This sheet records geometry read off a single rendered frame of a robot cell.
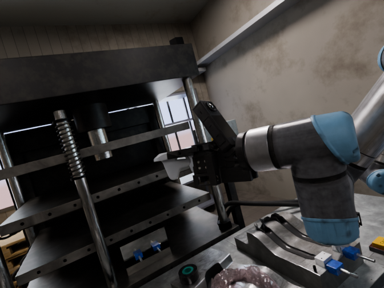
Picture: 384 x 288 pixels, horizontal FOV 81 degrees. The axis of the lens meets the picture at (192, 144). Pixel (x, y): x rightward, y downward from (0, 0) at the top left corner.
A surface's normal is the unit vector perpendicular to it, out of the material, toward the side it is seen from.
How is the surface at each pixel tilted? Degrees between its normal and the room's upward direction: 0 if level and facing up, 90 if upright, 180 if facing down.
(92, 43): 90
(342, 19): 90
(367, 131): 87
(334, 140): 84
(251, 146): 72
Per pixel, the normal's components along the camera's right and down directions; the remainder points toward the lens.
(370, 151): -0.24, 0.40
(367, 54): -0.85, 0.26
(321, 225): -0.66, 0.28
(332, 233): -0.36, 0.22
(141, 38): 0.47, -0.05
